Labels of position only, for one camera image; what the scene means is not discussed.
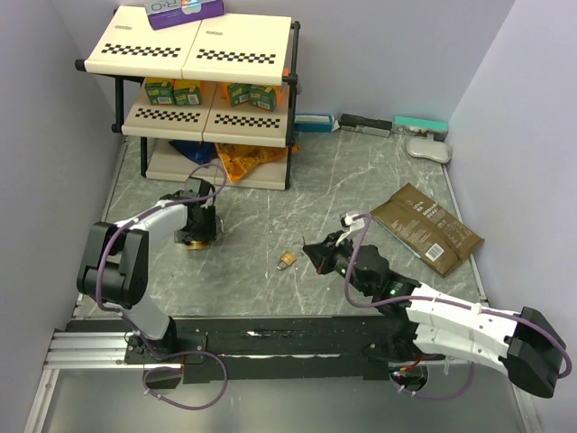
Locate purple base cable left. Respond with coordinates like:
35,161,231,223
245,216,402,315
142,351,229,412

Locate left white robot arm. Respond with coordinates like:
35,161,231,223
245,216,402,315
77,177,222,363

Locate black long box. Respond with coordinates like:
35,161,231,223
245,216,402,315
339,114,393,138

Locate teal white box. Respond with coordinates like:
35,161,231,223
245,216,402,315
392,115,448,142

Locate small brass padlock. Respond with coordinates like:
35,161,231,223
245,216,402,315
277,251,297,271

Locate cream black three-tier shelf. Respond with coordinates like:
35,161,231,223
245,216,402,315
75,1,301,190

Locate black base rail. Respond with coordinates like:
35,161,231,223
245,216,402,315
124,313,445,384

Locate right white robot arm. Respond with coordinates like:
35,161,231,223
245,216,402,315
302,231,572,399

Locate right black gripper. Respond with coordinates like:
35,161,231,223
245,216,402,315
304,230,373,297

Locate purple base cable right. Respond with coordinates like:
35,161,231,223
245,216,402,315
396,363,477,401

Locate green yellow carton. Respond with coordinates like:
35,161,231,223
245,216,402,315
173,79,202,106
249,85,278,112
224,83,251,107
143,77,175,106

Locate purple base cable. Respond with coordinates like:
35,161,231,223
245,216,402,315
142,351,229,412
396,363,477,401

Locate purple white box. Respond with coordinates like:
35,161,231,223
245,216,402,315
144,0,225,30

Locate green yellow carton far left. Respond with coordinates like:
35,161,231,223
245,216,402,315
143,77,175,106

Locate brown foil pouch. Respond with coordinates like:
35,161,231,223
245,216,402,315
371,183,484,277

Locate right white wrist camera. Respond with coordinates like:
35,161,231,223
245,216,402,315
340,211,365,237

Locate orange snack bag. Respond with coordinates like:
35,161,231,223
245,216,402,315
215,143,289,183

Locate large brass padlock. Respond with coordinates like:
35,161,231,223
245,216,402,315
187,216,224,251

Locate green yellow carton right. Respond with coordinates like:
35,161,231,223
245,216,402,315
249,85,278,112

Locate blue snack bag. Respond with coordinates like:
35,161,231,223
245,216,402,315
169,140,217,165

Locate blue white flat box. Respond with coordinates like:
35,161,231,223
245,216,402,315
294,114,340,134

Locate grey white pad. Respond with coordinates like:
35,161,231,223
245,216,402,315
406,137,453,164

